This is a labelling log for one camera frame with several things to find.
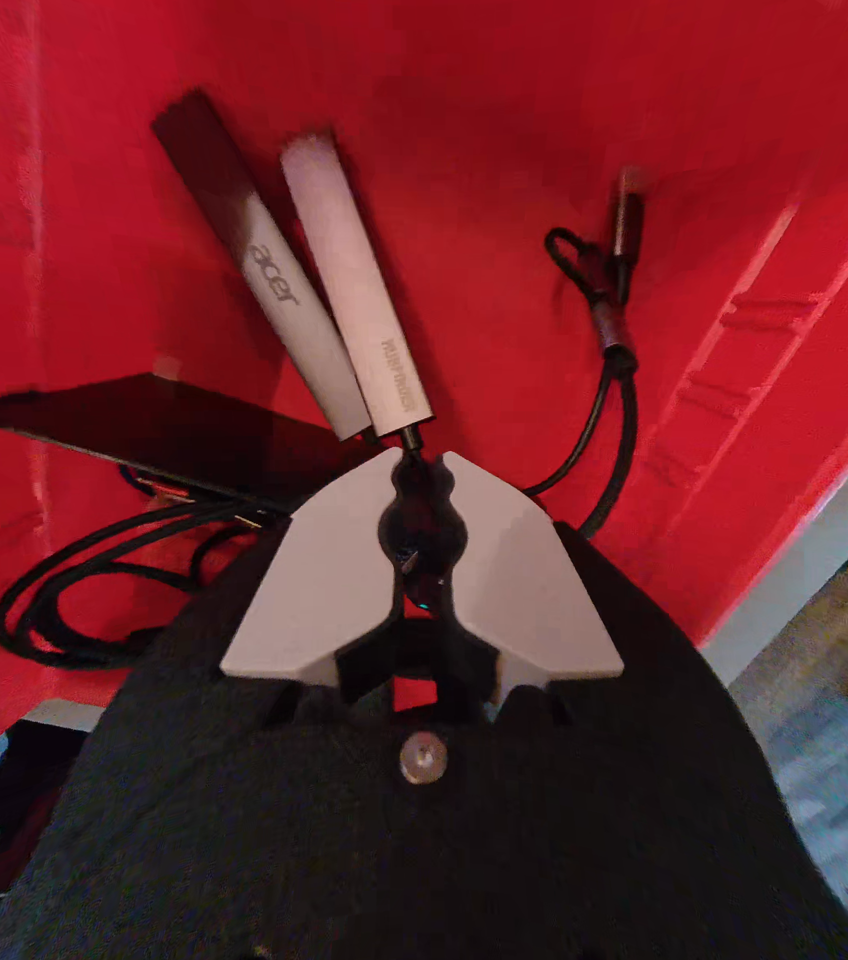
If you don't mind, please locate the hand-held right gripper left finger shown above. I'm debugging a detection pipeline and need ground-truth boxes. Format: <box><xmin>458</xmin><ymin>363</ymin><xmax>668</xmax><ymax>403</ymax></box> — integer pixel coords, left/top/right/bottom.
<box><xmin>220</xmin><ymin>447</ymin><xmax>404</xmax><ymax>687</ymax></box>

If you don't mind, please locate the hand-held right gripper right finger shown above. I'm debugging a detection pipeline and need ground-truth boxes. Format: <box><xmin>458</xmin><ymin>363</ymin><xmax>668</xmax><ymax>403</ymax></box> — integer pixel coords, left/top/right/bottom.
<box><xmin>439</xmin><ymin>450</ymin><xmax>625</xmax><ymax>706</ymax></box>

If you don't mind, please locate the black hub cable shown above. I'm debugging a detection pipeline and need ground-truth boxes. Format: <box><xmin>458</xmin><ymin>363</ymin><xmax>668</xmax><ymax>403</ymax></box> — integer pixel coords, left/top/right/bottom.
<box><xmin>394</xmin><ymin>166</ymin><xmax>648</xmax><ymax>540</ymax></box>

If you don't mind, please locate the black usb-c cable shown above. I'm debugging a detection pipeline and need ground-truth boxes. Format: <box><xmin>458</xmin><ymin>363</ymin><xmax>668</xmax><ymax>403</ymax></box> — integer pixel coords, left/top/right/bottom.
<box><xmin>0</xmin><ymin>461</ymin><xmax>301</xmax><ymax>670</ymax></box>

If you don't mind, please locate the red plastic bin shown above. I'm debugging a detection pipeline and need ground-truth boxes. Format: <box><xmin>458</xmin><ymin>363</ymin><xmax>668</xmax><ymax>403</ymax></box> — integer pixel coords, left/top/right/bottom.
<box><xmin>0</xmin><ymin>0</ymin><xmax>848</xmax><ymax>774</ymax></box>

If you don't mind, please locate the black bin divider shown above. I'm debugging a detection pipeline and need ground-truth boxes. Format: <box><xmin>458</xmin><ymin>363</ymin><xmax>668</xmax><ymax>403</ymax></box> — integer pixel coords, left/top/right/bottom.
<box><xmin>0</xmin><ymin>372</ymin><xmax>376</xmax><ymax>505</ymax></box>

